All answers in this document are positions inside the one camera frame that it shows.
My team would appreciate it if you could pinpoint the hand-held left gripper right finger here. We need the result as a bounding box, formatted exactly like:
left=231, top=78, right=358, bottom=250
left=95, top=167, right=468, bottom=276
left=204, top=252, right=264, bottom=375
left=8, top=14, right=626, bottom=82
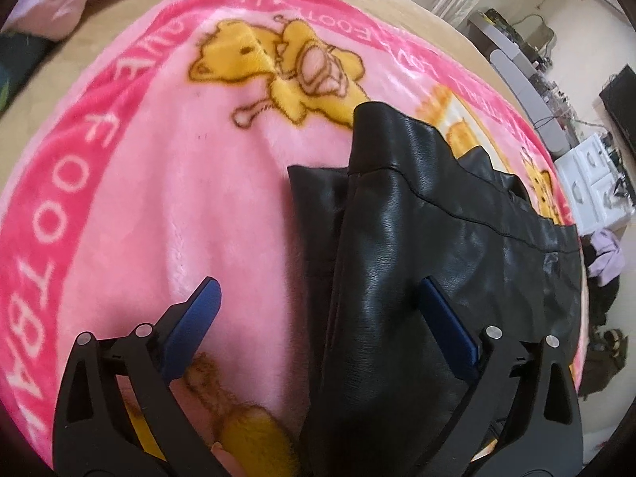
left=420, top=277, right=586, bottom=477

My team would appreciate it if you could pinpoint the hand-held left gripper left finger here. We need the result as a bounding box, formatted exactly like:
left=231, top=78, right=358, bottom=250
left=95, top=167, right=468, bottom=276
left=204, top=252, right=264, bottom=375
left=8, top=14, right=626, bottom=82
left=51, top=277, right=235, bottom=477

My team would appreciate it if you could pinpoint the black leather jacket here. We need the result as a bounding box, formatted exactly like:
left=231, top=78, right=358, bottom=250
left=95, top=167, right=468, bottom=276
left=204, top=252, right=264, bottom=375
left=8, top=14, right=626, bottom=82
left=287, top=102, right=582, bottom=477

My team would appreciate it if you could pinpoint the dark clothes heap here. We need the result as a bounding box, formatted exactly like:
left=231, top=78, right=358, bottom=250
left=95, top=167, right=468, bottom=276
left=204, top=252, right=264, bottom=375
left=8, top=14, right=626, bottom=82
left=576, top=278, right=633, bottom=399

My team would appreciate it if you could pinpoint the person's left hand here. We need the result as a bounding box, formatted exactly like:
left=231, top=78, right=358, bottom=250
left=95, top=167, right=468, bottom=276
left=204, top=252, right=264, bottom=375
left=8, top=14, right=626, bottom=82
left=211, top=443, right=244, bottom=477

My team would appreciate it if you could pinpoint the pink printed blanket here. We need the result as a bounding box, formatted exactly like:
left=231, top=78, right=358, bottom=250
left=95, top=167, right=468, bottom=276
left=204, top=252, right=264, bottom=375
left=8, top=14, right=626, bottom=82
left=0, top=0, right=580, bottom=477

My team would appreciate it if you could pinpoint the purple cloth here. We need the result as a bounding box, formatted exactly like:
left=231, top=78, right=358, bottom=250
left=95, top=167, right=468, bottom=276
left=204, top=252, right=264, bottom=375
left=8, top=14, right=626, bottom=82
left=588, top=227, right=626, bottom=286

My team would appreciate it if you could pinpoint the white drawer cabinet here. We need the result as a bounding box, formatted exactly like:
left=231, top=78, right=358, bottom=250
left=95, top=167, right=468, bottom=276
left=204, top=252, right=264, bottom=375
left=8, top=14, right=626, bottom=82
left=555, top=133, right=636, bottom=232

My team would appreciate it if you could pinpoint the grey shelf unit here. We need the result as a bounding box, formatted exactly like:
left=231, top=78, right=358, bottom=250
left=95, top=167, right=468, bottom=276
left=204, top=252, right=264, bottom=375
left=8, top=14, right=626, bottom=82
left=467, top=9, right=574, bottom=156

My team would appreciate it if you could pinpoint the black screen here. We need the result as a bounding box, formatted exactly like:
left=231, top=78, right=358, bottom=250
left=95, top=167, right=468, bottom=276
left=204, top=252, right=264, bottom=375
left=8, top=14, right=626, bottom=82
left=599, top=64, right=636, bottom=146

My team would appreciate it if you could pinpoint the dark floral cloth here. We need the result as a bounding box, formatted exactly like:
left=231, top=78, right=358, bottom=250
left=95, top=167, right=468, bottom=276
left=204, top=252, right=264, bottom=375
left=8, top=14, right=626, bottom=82
left=0, top=32, right=58, bottom=115

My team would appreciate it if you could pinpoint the beige bed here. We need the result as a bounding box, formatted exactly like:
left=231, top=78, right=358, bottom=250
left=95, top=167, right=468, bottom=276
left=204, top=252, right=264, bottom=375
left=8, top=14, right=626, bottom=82
left=0, top=0, right=564, bottom=170

